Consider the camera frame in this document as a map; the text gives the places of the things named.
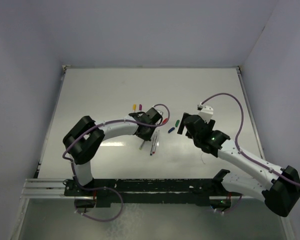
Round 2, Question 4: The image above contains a blue-end white marker pen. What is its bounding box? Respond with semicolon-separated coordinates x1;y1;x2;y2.
149;131;158;156

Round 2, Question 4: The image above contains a red-end white marker pen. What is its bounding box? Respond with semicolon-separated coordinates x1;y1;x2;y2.
152;130;160;155

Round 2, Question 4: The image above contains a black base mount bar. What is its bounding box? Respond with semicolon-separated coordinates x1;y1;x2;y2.
63;169;239;208

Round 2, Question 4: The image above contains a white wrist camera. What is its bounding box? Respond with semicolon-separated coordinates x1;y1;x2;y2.
155;109;164;116
197;104;214;124

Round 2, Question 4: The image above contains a lower purple cable loop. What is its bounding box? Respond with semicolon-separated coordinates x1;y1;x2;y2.
74;186;126;223

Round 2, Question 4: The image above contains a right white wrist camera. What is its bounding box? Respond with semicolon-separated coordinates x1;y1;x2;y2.
197;104;214;124

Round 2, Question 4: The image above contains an aluminium frame rail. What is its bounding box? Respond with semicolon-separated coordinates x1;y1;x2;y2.
236;66;287;201

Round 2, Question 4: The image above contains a green-end white marker pen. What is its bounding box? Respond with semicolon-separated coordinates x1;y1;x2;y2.
139;140;146;150

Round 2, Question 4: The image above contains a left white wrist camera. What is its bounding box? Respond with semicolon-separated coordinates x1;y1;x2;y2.
155;109;164;116

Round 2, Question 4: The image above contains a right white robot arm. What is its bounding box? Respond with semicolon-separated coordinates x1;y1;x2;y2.
177;113;300;217

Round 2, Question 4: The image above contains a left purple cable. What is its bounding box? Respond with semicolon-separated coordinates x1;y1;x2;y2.
62;102;171;163

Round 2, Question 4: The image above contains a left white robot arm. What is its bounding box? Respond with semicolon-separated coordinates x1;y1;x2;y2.
62;107;163;196

